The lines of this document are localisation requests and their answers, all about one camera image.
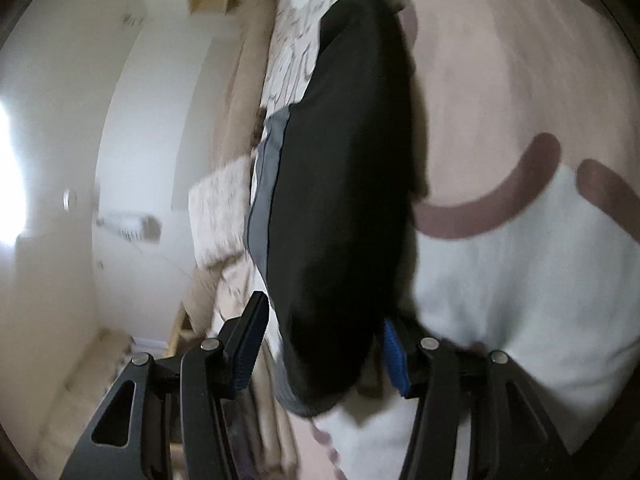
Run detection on bear printed bedspread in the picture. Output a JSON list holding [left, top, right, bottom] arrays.
[[215, 0, 636, 480]]

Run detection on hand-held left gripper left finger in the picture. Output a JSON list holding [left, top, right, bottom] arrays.
[[60, 291, 271, 480]]

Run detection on folded beige cloth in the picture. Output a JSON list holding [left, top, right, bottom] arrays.
[[250, 360, 301, 480]]

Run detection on wooden bed side rail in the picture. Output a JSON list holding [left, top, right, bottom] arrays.
[[167, 305, 201, 361]]

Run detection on white wall device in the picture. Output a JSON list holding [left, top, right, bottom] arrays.
[[95, 212, 162, 243]]

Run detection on white headboard panel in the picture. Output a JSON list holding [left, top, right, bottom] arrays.
[[170, 30, 246, 211]]

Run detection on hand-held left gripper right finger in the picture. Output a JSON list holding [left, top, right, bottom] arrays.
[[382, 317, 583, 480]]

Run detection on black and grey garment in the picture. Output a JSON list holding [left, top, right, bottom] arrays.
[[246, 0, 431, 418]]

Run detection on folded blue jeans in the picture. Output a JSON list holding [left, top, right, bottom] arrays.
[[220, 400, 261, 480]]

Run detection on white fluffy pillow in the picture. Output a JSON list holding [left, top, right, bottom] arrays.
[[187, 155, 256, 268]]

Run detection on long beige pillow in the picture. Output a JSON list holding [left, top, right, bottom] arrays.
[[180, 0, 281, 341]]

